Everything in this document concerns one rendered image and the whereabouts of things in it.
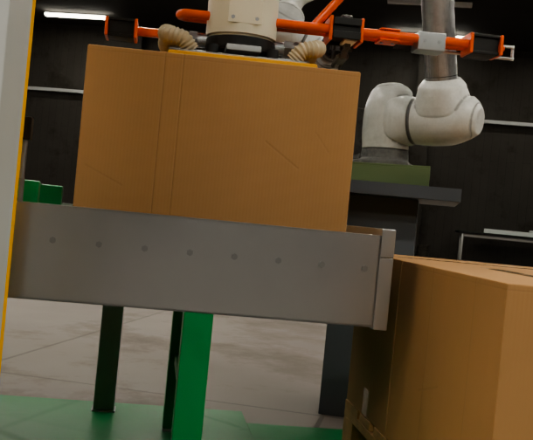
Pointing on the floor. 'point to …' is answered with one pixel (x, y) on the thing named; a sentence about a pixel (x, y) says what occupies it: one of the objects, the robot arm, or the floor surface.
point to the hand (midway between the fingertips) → (349, 32)
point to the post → (107, 359)
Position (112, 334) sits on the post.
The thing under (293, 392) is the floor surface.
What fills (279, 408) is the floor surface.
